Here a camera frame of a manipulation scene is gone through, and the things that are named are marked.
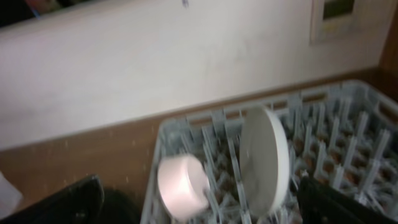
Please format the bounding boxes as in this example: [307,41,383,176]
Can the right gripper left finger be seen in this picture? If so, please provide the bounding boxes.
[1,175,104,224]

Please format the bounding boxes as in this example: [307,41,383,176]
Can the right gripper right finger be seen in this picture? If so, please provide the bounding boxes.
[297,177,397,224]

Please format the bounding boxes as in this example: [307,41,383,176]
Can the grey round plate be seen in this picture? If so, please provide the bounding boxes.
[239,107,290,217]

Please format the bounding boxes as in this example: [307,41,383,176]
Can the grey plastic dishwasher rack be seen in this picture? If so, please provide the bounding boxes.
[141,80,397,223]

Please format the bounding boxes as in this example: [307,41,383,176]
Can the round black tray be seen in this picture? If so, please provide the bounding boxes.
[96,188,141,224]

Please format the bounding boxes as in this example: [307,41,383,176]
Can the wall frame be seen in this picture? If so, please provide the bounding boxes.
[310,0,397,44]

